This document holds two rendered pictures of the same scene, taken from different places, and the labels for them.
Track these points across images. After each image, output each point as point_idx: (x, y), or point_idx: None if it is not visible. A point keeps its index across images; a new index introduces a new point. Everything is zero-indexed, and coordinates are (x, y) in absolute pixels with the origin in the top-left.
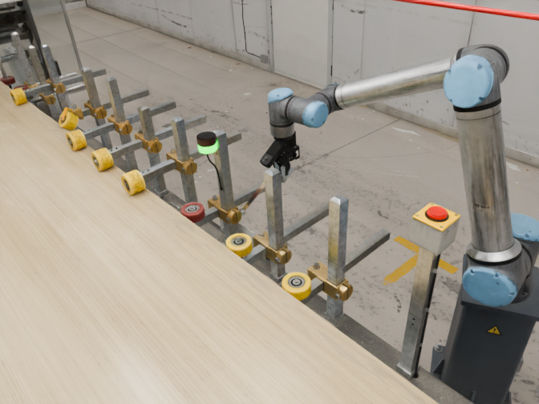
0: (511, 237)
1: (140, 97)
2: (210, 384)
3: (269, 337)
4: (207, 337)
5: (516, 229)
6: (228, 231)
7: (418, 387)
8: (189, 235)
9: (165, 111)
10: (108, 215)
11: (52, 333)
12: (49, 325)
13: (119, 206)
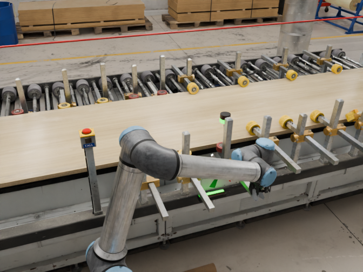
0: (100, 240)
1: None
2: (117, 133)
3: None
4: None
5: (113, 271)
6: None
7: (88, 211)
8: (201, 141)
9: (361, 151)
10: (233, 124)
11: (166, 110)
12: (170, 109)
13: (240, 127)
